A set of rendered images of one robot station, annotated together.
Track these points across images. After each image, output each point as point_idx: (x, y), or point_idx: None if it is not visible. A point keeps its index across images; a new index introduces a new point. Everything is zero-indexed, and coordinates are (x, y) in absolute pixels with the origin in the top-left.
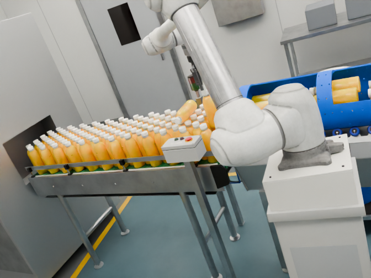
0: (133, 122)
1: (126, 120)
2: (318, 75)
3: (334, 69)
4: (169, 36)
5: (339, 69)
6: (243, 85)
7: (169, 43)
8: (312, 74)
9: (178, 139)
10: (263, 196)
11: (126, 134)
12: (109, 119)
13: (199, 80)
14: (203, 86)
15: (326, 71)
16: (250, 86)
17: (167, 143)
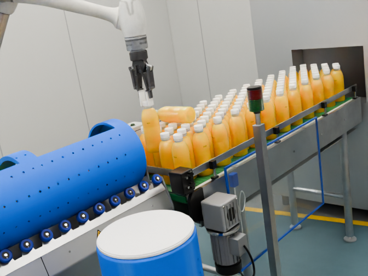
0: (240, 98)
1: (263, 95)
2: (20, 150)
3: (170, 239)
4: (114, 19)
5: (12, 166)
6: (118, 120)
7: (116, 27)
8: (46, 153)
9: (131, 125)
10: None
11: (201, 101)
12: (290, 85)
13: (132, 84)
14: (138, 94)
15: (16, 154)
16: (104, 124)
17: (136, 122)
